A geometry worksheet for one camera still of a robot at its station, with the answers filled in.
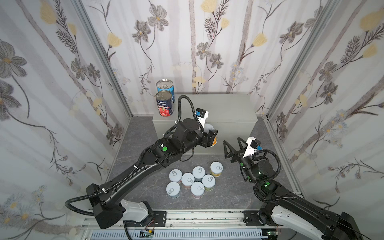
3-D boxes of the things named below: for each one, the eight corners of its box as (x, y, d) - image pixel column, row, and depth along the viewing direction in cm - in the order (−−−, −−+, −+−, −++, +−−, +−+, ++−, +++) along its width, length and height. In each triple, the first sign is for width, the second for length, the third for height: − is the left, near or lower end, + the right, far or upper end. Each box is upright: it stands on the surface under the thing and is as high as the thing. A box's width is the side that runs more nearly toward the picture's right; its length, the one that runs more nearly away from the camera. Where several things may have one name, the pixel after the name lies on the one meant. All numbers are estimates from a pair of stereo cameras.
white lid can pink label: (169, 184, 87) (168, 180, 82) (170, 173, 92) (169, 168, 87) (181, 184, 87) (181, 180, 82) (182, 173, 92) (181, 168, 87)
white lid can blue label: (192, 184, 88) (192, 180, 83) (192, 170, 93) (192, 165, 88) (205, 184, 88) (206, 180, 83) (204, 170, 93) (205, 165, 88)
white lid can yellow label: (210, 177, 90) (211, 173, 85) (209, 165, 95) (210, 161, 90) (222, 177, 90) (224, 173, 85) (220, 165, 95) (222, 161, 90)
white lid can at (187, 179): (186, 189, 85) (185, 186, 80) (180, 179, 88) (179, 176, 84) (196, 183, 87) (196, 180, 83) (190, 174, 91) (190, 170, 86)
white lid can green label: (202, 190, 85) (203, 187, 80) (202, 178, 90) (202, 174, 85) (214, 191, 85) (215, 187, 80) (213, 178, 90) (214, 174, 85)
